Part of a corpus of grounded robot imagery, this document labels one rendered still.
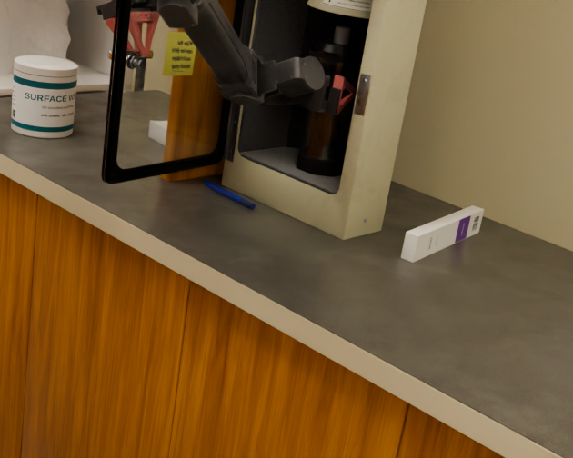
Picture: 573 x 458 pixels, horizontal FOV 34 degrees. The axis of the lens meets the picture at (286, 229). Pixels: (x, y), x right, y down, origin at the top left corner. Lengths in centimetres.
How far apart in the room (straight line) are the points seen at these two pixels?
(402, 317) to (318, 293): 13
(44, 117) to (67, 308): 42
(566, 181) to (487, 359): 64
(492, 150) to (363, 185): 40
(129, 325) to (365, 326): 52
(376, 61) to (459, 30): 45
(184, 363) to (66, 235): 37
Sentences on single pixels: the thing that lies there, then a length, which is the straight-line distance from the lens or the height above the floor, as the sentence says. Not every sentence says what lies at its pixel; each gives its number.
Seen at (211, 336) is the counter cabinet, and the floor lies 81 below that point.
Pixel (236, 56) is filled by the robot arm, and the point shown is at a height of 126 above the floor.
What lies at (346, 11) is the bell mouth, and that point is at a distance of 167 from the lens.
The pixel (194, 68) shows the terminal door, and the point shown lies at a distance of 171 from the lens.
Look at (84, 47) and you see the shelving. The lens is 292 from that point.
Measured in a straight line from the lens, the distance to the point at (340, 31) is 175.
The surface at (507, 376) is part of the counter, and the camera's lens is 132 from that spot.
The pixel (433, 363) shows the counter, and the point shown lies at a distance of 130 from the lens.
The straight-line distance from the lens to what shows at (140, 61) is 159.
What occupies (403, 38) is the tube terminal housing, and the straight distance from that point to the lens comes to 164.
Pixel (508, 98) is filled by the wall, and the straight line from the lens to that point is 196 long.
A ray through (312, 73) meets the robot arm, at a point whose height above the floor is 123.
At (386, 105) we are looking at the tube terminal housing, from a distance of 165.
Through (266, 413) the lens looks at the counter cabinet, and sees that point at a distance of 151.
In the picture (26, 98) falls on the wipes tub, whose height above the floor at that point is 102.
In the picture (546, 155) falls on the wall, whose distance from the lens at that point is 193.
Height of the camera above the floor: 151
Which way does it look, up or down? 20 degrees down
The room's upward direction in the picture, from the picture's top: 9 degrees clockwise
